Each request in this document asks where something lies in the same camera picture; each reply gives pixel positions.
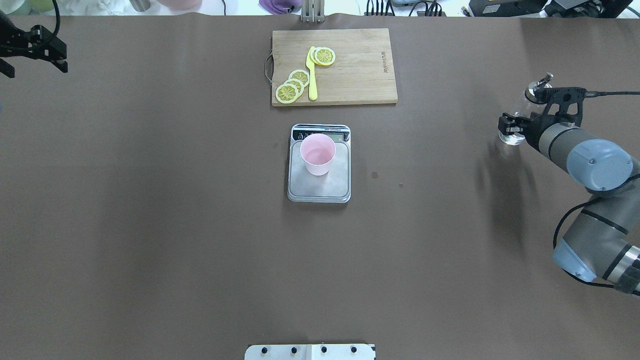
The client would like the lemon slice front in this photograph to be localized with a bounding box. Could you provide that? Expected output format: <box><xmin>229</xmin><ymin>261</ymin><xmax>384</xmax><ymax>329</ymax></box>
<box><xmin>274</xmin><ymin>84</ymin><xmax>300</xmax><ymax>105</ymax></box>

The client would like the wooden cutting board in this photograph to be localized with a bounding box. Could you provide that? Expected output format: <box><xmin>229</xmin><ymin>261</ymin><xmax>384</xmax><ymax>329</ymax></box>
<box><xmin>270</xmin><ymin>28</ymin><xmax>399</xmax><ymax>107</ymax></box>

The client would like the glass sauce bottle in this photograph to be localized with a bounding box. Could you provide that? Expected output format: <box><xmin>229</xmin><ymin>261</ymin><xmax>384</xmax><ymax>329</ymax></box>
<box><xmin>498</xmin><ymin>72</ymin><xmax>554</xmax><ymax>146</ymax></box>

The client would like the pink plastic cup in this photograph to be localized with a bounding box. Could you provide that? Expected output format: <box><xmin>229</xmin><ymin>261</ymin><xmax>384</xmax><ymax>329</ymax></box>
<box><xmin>299</xmin><ymin>133</ymin><xmax>337</xmax><ymax>176</ymax></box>

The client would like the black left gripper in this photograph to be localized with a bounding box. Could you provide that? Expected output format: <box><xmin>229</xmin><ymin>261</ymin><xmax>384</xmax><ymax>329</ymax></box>
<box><xmin>0</xmin><ymin>10</ymin><xmax>69</xmax><ymax>78</ymax></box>

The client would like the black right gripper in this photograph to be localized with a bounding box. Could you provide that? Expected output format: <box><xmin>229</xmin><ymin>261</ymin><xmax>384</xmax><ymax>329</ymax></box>
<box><xmin>498</xmin><ymin>112</ymin><xmax>548</xmax><ymax>152</ymax></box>

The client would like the purple cloth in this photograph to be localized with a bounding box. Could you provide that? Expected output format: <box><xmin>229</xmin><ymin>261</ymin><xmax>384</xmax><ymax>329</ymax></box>
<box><xmin>258</xmin><ymin>0</ymin><xmax>302</xmax><ymax>15</ymax></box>

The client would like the aluminium frame post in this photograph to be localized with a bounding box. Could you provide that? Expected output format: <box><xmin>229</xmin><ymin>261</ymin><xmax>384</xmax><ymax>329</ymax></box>
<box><xmin>301</xmin><ymin>0</ymin><xmax>326</xmax><ymax>24</ymax></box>

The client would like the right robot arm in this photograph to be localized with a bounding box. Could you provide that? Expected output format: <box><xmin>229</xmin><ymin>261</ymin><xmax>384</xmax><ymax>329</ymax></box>
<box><xmin>498</xmin><ymin>113</ymin><xmax>639</xmax><ymax>296</ymax></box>

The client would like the white bracket plate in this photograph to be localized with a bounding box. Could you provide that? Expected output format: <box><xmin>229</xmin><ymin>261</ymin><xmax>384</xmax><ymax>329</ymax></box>
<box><xmin>244</xmin><ymin>343</ymin><xmax>377</xmax><ymax>360</ymax></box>

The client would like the lemon slice middle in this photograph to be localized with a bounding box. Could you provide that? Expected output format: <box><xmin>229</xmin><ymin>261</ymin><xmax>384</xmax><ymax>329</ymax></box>
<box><xmin>283</xmin><ymin>78</ymin><xmax>306</xmax><ymax>97</ymax></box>

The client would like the digital kitchen scale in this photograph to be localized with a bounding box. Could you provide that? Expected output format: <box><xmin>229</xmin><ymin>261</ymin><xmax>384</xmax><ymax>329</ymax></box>
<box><xmin>286</xmin><ymin>123</ymin><xmax>351</xmax><ymax>204</ymax></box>

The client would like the yellow plastic knife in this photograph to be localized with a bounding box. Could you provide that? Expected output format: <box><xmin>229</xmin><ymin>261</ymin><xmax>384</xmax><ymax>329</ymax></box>
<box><xmin>305</xmin><ymin>46</ymin><xmax>318</xmax><ymax>101</ymax></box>

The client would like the lemon slice back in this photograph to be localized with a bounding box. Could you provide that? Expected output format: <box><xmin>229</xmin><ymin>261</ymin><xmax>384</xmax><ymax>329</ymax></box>
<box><xmin>288</xmin><ymin>69</ymin><xmax>310</xmax><ymax>87</ymax></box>

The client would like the lemon slice on knife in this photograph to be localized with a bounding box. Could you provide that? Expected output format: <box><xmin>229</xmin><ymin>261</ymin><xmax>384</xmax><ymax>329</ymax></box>
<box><xmin>311</xmin><ymin>47</ymin><xmax>336</xmax><ymax>67</ymax></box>

